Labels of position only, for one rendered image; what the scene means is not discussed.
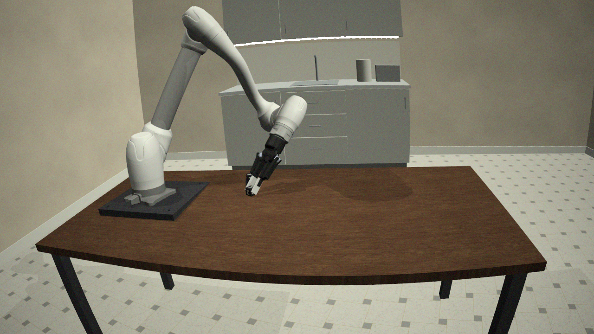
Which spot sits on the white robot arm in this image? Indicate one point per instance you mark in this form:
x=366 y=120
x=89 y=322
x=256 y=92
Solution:
x=146 y=151

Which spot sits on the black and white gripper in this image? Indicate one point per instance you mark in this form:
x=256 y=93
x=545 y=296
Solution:
x=266 y=162

